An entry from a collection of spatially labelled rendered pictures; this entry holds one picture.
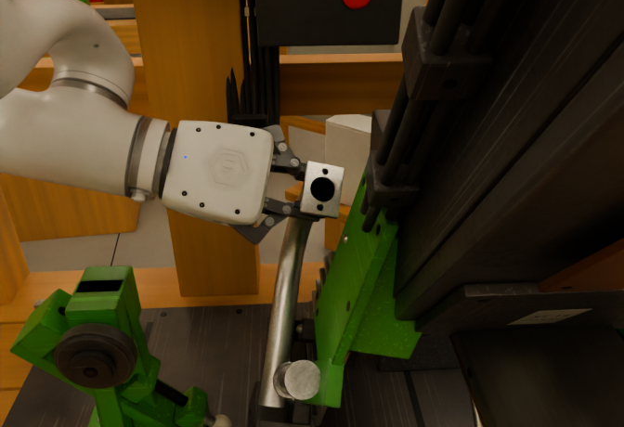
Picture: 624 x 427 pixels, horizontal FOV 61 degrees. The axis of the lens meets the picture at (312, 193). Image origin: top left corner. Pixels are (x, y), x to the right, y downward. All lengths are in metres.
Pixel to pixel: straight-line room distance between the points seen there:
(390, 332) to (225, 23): 0.46
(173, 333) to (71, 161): 0.43
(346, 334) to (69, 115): 0.33
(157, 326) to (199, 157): 0.44
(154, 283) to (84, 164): 0.53
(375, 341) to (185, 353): 0.39
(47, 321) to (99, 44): 0.27
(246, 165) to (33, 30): 0.22
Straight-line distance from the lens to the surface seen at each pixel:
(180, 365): 0.85
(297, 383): 0.56
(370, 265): 0.47
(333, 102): 0.89
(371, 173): 0.39
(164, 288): 1.02
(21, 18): 0.45
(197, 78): 0.79
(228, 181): 0.53
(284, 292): 0.66
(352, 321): 0.51
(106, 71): 0.57
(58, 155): 0.54
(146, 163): 0.53
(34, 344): 0.61
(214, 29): 0.76
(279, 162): 0.56
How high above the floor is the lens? 1.52
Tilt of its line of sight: 30 degrees down
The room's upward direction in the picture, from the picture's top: straight up
